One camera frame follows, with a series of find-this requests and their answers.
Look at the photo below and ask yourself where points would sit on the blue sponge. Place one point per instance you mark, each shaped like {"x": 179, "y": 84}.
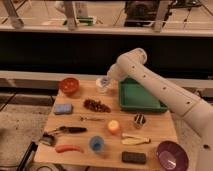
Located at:
{"x": 60, "y": 109}

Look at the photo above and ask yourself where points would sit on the black handled peeler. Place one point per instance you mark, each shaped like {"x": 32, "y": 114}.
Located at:
{"x": 65, "y": 129}

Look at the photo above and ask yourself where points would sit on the black bar tool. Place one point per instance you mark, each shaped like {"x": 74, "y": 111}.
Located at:
{"x": 31, "y": 148}

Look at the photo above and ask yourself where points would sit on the red sausage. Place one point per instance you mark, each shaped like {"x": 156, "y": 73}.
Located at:
{"x": 64, "y": 148}

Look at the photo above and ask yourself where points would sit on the green box in background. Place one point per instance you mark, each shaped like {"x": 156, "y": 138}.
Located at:
{"x": 88, "y": 21}

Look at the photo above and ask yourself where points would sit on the purple bowl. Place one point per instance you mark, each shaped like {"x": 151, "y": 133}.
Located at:
{"x": 172, "y": 157}

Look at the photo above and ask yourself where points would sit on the red bowl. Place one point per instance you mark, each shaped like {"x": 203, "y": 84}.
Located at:
{"x": 69, "y": 86}

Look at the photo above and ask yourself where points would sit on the bunch of dark grapes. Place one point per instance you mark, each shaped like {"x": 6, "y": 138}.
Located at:
{"x": 96, "y": 106}

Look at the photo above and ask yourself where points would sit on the white paper cup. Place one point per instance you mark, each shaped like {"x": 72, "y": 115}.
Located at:
{"x": 100, "y": 87}

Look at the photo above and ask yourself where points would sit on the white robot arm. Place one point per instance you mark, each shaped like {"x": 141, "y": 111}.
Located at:
{"x": 195, "y": 111}

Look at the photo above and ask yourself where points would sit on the green plastic tray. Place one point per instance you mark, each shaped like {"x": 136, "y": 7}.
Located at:
{"x": 134, "y": 97}

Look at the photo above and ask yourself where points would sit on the dark machine in background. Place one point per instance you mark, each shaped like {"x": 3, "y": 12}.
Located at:
{"x": 145, "y": 12}

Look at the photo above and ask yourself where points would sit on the black rectangular block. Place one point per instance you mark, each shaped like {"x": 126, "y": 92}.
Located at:
{"x": 133, "y": 157}

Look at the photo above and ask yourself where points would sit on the orange yellow fruit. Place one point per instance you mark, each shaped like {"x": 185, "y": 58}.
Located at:
{"x": 113, "y": 127}

